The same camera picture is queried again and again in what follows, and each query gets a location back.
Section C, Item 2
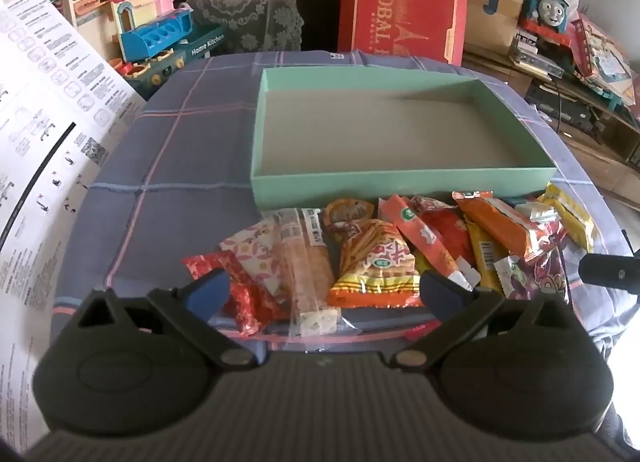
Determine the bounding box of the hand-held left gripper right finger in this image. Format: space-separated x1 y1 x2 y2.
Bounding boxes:
392 272 574 371

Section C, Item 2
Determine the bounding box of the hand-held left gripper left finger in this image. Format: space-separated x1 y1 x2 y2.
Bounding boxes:
75 267 256 369

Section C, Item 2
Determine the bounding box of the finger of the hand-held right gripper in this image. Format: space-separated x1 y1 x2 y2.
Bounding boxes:
578 253 640 289

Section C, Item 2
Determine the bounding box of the white pink floral snack packet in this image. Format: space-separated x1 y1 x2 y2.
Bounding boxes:
220 219 291 310

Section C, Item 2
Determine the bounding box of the orange packet with green label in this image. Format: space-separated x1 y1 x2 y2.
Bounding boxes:
378 194 473 290

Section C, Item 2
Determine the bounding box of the large yellow snack packet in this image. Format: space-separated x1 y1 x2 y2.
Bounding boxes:
465 222 506 293

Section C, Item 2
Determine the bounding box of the orange yellow stick snack packet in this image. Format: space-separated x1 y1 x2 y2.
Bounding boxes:
327 219 423 310

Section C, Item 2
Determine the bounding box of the plain red snack packet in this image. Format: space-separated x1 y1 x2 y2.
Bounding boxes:
410 196 476 263

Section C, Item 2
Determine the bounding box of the purple snack packet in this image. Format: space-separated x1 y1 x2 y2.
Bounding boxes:
505 237 571 303

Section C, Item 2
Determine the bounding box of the clear cracker packet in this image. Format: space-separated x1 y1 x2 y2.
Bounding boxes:
274 208 341 338

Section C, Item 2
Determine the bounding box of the brown gold snack packet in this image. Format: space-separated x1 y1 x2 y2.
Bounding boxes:
322 198 377 243

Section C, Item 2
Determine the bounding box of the green cardboard box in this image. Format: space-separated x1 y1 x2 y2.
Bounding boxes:
250 67 557 218

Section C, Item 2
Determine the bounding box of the red patterned candy packet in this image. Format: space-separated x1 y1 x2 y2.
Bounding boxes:
182 251 288 338

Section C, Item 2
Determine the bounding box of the small white candy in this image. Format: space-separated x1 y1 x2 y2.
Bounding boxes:
515 201 558 224

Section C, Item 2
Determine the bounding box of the black electronic device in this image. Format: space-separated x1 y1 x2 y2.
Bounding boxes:
527 82 606 130

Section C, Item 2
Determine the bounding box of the colourful picture book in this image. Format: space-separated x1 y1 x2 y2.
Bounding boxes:
570 12 640 108

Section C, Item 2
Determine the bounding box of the wooden cabinet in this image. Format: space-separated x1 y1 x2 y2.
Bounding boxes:
462 39 640 193

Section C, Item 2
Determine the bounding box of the white printed instruction sheet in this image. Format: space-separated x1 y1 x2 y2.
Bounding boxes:
0 0 148 443

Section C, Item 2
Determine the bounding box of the teal toy kitchen box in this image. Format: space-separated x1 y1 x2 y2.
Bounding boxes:
120 24 231 90

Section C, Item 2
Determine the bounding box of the blue pink toy house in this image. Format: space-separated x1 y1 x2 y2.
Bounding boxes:
110 0 196 65

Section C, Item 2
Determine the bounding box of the blue toy train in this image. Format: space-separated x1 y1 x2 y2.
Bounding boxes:
517 0 573 45

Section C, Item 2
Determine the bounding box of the red gift box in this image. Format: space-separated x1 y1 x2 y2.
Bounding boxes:
336 0 471 65

